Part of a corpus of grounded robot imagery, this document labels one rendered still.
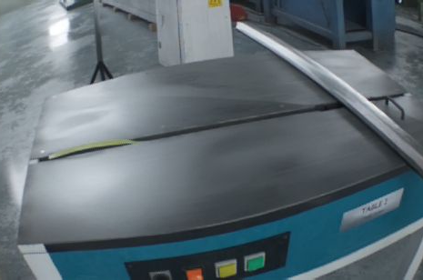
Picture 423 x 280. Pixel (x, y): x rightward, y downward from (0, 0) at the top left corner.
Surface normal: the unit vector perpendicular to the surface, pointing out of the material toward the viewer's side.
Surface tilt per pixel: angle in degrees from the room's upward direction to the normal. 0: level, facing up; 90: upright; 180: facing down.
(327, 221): 90
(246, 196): 0
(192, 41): 90
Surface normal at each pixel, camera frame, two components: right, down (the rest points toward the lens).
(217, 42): 0.47, 0.42
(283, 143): -0.07, -0.86
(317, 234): 0.24, 0.48
